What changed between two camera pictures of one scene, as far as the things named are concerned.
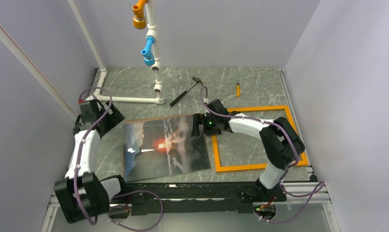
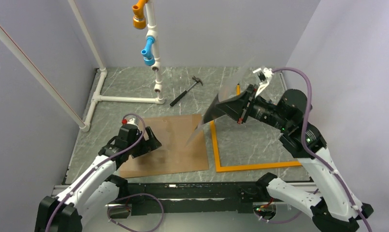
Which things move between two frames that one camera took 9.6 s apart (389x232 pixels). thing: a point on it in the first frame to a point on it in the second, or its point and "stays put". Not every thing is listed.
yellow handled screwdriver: x=238 y=89 stays put
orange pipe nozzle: x=139 y=21 stays put
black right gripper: x=198 y=119 to x=236 y=108
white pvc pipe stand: x=151 y=33 stays put
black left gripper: x=115 y=118 to x=151 y=144
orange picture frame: x=253 y=167 stays put
